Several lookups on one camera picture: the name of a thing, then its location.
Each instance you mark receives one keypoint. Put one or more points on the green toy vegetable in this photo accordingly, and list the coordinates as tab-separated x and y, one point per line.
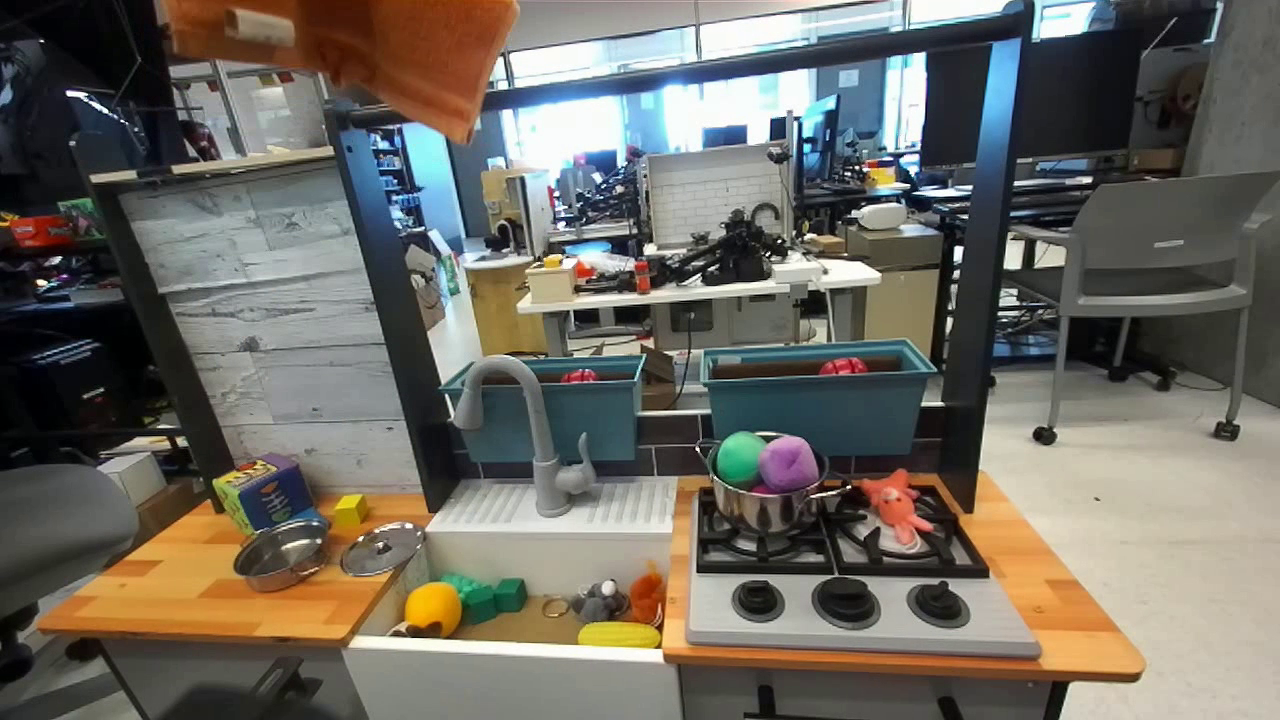
484	595

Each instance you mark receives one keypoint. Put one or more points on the steel pot lid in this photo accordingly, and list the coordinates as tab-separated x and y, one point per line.
381	551

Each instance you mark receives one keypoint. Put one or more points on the black machine on table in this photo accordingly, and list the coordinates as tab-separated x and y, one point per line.
741	248

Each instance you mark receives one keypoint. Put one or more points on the grey wood-print panel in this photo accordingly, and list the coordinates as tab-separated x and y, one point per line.
266	306

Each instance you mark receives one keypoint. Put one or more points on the steel pot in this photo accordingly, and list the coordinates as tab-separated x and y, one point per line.
767	510

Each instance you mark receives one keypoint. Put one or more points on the orange plush lobster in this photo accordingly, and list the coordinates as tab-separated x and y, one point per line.
889	507

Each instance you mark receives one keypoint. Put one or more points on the grey office chair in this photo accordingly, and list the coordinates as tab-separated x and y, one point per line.
55	526

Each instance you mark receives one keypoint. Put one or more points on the white toy sink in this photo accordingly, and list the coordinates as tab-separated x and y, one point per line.
563	512

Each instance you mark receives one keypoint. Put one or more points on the red toy in bin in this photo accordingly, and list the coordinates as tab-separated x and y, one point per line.
579	377
840	365

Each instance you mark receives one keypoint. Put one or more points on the orange toy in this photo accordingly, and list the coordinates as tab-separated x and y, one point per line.
645	597

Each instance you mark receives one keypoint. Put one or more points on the green plush ball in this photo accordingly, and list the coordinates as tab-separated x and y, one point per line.
737	459

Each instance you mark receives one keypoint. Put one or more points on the grey toy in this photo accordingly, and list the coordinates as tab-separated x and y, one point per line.
600	601

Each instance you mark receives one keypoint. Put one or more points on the white lab table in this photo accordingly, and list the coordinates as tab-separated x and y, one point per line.
747	285

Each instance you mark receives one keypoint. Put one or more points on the teal plastic bin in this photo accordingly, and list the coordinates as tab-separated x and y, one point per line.
584	423
826	412

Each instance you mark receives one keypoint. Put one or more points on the orange towel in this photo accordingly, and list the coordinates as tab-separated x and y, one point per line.
402	63

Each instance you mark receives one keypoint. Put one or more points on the wooden play kitchen counter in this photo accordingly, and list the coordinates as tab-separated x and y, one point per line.
200	586

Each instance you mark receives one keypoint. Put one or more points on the steel bowl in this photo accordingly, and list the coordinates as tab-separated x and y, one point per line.
282	555

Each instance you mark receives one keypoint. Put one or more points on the grey wheeled chair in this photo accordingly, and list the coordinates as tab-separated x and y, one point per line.
1146	253

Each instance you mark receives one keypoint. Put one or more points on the white board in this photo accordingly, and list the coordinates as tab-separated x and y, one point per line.
715	185

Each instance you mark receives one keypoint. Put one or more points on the colourful toy box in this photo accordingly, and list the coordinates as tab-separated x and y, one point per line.
266	492

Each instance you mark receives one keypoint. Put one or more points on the yellow toy banana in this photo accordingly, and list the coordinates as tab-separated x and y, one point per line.
622	635

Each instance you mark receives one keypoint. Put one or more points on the grey toy stove top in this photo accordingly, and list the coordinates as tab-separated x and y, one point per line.
854	639

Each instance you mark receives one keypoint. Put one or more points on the beige small box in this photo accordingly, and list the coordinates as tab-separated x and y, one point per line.
551	282

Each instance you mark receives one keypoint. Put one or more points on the purple plush ball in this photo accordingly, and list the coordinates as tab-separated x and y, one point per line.
788	465

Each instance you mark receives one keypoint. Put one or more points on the black stove knob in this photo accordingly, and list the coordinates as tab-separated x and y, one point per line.
937	601
844	601
759	601

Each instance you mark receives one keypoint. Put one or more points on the yellow round toy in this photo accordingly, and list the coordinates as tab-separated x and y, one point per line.
433	611

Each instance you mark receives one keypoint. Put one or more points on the grey toy faucet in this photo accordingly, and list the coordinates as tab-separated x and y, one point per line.
547	453

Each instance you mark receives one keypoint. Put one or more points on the yellow toy cube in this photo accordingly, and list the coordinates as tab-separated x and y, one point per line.
350	512

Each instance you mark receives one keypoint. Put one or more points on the black metal rod frame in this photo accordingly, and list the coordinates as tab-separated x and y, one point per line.
387	292

